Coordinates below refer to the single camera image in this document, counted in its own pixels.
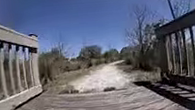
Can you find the row of distant trees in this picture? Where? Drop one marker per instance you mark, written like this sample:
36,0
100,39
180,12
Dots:
97,53

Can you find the pale gravel dirt path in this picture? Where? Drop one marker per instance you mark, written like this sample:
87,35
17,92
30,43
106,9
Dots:
102,78

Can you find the dry grass and brush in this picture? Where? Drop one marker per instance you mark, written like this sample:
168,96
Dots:
55,69

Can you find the wooden plank bridge deck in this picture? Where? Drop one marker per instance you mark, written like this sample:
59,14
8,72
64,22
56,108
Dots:
89,106

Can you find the dark wooden railing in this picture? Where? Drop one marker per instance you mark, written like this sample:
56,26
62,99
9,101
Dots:
185,47

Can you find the pale wooden railing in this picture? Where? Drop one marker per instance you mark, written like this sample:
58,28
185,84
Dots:
6,69

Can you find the tall bare tree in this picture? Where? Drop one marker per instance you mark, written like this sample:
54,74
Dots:
175,3

